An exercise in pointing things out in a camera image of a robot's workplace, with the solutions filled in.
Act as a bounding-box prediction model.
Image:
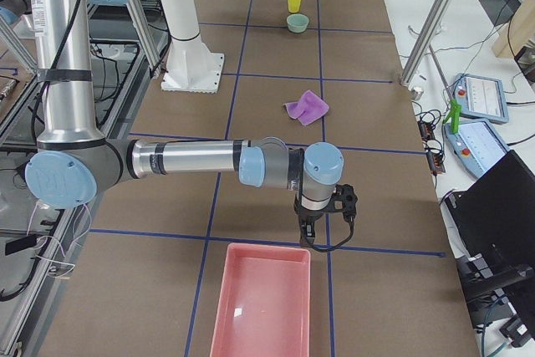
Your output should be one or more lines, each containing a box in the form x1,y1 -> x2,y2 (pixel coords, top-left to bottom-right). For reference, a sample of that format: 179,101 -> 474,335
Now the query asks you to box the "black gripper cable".
300,214 -> 356,253

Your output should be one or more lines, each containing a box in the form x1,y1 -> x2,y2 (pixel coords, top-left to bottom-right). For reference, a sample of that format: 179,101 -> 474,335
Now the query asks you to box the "yellow plastic cup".
287,0 -> 302,14

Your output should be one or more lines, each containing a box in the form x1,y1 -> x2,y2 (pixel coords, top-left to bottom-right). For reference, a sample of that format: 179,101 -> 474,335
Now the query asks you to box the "blue teach pendant far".
453,74 -> 509,124

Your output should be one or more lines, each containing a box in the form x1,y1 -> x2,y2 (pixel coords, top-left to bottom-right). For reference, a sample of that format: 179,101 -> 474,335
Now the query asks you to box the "blue teach pendant near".
444,118 -> 510,178

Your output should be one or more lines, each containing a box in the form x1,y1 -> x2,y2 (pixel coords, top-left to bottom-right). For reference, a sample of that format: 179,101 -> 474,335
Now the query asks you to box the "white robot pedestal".
161,0 -> 225,94

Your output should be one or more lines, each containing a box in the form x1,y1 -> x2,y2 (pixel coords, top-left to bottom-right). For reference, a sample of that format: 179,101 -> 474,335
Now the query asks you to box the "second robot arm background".
1,0 -> 32,25

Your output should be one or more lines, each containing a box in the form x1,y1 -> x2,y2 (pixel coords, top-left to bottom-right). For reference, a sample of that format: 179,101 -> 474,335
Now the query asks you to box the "light green bowl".
286,13 -> 309,33

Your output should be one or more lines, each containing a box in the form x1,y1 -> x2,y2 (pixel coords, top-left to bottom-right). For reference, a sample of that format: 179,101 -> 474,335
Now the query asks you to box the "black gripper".
293,204 -> 329,246

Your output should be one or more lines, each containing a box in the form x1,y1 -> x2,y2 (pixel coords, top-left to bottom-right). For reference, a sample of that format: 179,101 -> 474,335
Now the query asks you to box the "aluminium frame post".
400,0 -> 451,87

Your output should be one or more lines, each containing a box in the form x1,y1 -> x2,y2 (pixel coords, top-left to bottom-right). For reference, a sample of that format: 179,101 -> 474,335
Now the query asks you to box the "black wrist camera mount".
329,184 -> 358,224

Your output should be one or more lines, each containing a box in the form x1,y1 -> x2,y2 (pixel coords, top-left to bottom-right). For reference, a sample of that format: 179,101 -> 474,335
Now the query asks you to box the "blue teach pendant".
453,74 -> 509,124
444,118 -> 510,178

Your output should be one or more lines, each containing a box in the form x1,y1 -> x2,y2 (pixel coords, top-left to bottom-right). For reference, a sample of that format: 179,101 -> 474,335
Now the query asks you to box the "pink plastic bin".
210,243 -> 311,356

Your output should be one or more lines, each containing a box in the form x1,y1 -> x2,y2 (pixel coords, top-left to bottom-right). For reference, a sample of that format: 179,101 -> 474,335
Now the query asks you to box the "green handled reacher grabber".
428,44 -> 461,134

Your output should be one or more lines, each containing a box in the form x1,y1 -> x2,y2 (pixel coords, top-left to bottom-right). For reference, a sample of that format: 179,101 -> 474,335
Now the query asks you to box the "purple microfiber cloth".
284,90 -> 329,126

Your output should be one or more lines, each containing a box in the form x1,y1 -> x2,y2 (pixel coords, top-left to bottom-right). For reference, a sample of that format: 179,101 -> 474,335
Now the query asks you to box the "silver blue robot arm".
25,0 -> 357,247

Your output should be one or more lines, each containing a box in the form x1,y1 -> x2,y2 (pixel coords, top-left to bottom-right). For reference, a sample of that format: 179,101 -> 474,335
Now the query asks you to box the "black monitor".
445,150 -> 534,267

